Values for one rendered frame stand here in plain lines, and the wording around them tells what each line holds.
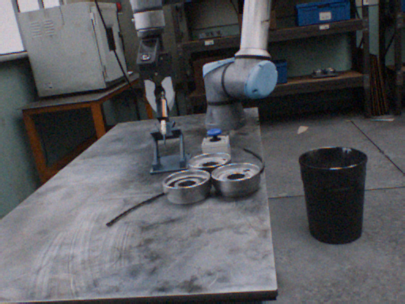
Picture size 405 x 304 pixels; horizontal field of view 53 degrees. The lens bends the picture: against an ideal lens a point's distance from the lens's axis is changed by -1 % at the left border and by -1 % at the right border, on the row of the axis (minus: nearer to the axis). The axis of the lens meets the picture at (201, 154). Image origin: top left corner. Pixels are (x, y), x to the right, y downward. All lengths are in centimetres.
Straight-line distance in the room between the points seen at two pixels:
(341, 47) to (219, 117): 369
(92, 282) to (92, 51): 257
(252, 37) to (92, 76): 199
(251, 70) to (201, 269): 77
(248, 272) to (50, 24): 281
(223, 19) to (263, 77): 361
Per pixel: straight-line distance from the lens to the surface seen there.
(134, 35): 479
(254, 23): 133
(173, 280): 63
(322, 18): 443
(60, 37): 321
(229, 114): 140
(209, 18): 489
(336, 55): 498
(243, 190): 85
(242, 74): 129
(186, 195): 85
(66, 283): 70
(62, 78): 324
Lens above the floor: 115
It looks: 17 degrees down
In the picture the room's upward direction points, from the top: 8 degrees counter-clockwise
